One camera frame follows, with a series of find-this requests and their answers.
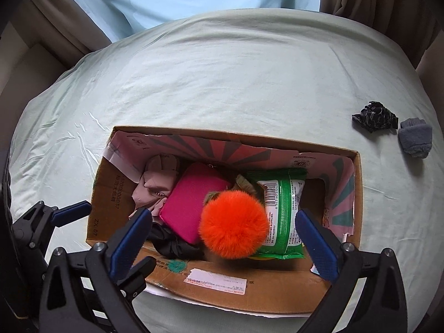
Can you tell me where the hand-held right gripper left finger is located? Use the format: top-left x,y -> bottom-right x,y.
39,208 -> 157,333

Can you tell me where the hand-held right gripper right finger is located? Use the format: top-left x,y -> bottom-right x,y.
295,209 -> 408,333

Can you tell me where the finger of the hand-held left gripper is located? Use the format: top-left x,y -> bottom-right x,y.
118,257 -> 157,301
51,200 -> 93,228

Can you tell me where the printed cardboard box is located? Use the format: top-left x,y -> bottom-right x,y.
86,126 -> 362,315

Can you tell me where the black cloth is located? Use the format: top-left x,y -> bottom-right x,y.
149,223 -> 206,260

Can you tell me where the green wet wipes packet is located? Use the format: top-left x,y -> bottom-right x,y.
246,167 -> 308,260

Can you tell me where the pink cloth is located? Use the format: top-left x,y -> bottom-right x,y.
129,153 -> 181,221

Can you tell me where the magenta pouch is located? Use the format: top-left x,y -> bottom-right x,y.
161,162 -> 234,244

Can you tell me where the orange fluffy pompom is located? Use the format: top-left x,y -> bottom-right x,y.
199,191 -> 269,259

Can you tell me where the olive green cloth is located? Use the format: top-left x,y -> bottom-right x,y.
203,174 -> 259,203

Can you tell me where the black scrunchie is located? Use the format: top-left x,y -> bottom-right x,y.
351,100 -> 400,133

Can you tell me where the grey fuzzy sock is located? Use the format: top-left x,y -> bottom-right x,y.
397,118 -> 434,159

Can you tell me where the beige curtain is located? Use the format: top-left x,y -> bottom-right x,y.
318,0 -> 440,70
21,0 -> 112,55

